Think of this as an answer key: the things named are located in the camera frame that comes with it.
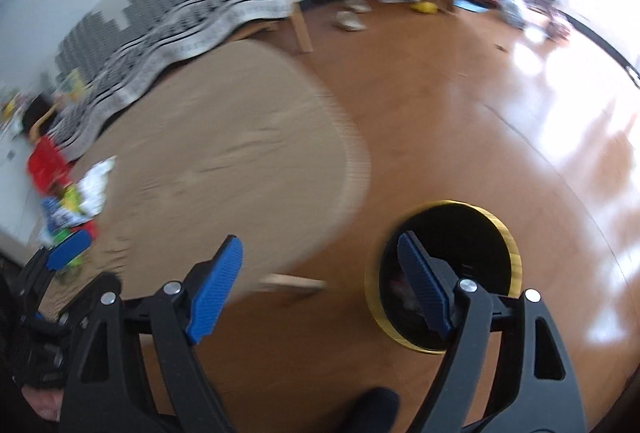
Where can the black gold trash bin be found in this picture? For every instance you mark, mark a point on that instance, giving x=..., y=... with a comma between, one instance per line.
x=466, y=242

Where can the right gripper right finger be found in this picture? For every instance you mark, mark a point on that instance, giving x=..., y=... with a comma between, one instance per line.
x=534, y=387

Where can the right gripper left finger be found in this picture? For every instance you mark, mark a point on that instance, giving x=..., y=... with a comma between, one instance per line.
x=107, y=388

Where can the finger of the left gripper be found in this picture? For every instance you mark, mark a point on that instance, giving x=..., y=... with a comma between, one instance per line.
x=71, y=247

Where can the blue white top wrapper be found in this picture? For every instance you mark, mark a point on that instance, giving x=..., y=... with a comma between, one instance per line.
x=58, y=221

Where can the yellow green snack bag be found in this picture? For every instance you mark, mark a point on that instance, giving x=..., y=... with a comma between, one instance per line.
x=71, y=199

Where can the wooden table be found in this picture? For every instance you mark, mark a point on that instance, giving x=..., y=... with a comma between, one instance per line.
x=242, y=141

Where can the person's left hand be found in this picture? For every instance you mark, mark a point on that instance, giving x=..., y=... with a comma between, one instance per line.
x=46, y=403

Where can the yellow toy on floor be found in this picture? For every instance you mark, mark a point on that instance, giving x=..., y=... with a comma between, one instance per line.
x=425, y=8

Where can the black white striped sofa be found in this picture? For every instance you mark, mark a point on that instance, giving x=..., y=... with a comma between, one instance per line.
x=113, y=55

